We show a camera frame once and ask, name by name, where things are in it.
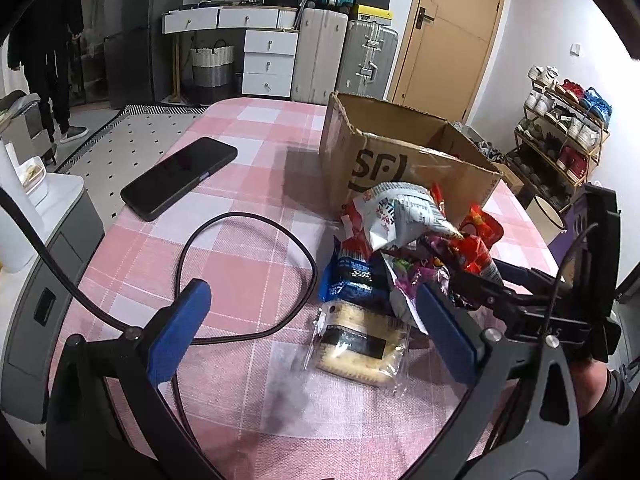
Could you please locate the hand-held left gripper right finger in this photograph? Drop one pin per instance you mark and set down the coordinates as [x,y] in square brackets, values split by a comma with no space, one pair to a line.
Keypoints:
[445,330]

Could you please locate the white drawer desk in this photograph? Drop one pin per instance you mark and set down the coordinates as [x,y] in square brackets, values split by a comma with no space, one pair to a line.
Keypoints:
[267,55]

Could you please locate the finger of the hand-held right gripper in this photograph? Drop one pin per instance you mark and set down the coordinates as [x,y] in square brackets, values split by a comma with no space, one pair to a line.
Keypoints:
[480,292]
[530,277]

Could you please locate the beige suitcase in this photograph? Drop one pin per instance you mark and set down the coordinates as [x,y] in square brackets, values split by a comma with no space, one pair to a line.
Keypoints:
[320,55]

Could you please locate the silver suitcase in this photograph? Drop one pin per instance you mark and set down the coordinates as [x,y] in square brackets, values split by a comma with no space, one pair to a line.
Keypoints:
[365,55]

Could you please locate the person's right hand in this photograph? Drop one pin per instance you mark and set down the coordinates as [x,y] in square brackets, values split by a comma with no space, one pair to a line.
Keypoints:
[590,387]

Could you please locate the wooden shoe rack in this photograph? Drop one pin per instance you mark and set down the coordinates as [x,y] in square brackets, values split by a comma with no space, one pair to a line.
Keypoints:
[597,147]

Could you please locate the black glossy cabinet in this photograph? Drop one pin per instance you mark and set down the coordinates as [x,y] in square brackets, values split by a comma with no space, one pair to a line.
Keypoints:
[92,35]

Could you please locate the grey side cabinet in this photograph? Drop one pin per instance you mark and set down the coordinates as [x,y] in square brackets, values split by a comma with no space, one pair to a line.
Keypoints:
[50,320]

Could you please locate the purple cloth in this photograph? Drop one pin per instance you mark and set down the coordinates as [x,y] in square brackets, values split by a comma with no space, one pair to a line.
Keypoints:
[570,230]

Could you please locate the pink plaid tablecloth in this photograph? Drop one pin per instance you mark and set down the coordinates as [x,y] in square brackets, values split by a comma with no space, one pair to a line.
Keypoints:
[250,160]

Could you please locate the clear cracker packet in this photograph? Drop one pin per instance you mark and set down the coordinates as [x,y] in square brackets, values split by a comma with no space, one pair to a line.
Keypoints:
[350,345]

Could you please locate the white and grey snack packet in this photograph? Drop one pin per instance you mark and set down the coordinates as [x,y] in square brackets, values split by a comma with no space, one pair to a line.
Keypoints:
[400,215]

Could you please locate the brown cardboard box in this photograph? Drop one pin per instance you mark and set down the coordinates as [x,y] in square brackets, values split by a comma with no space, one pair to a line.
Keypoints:
[350,150]

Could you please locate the blue snack packet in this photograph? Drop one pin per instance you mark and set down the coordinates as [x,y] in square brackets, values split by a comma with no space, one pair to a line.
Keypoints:
[350,275]

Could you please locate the white dotted rug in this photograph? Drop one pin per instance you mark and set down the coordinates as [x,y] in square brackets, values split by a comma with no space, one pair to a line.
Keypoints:
[125,140]

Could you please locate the small brown box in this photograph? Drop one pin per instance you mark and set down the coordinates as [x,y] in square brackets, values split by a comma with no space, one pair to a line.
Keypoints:
[510,177]

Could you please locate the row of assorted shoes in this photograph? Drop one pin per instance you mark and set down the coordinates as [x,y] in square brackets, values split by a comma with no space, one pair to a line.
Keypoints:
[575,130]

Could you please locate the black smartphone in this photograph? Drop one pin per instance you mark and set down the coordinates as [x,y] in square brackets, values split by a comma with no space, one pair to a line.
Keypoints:
[180,177]

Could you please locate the woven basket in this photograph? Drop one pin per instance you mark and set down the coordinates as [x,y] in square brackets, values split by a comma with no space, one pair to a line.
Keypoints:
[212,70]

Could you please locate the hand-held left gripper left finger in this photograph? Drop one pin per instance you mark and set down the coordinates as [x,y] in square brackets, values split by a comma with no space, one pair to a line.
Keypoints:
[180,327]

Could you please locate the pile of sneakers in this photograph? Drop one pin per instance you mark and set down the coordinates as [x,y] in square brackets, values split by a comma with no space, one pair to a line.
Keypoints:
[482,147]

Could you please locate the yellow and black shoebox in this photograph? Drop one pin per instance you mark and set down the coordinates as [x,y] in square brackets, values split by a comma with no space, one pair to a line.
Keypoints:
[372,14]

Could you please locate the red and white snack packet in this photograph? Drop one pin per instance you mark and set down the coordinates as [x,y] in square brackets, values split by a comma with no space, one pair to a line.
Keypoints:
[352,222]

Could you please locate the purple snack packet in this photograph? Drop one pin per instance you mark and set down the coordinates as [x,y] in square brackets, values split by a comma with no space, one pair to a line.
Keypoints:
[410,280]

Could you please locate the white waste bin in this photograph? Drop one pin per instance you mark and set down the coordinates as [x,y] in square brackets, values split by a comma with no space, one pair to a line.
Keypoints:
[545,220]

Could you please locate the dark grey fridge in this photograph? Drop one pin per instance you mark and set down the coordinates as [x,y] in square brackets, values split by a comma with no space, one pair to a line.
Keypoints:
[135,70]

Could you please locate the white food container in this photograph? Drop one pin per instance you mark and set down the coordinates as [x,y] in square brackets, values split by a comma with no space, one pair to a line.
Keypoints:
[34,180]

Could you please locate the wooden door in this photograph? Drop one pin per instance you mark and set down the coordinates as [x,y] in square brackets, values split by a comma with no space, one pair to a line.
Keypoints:
[450,50]

